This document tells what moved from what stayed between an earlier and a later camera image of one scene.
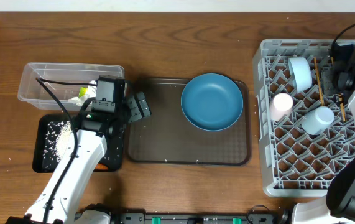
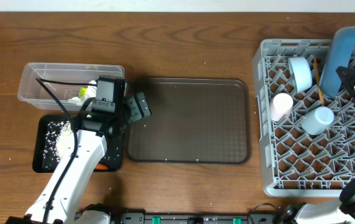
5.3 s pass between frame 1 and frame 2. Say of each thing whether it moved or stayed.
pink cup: stayed
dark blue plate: moved
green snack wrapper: stayed
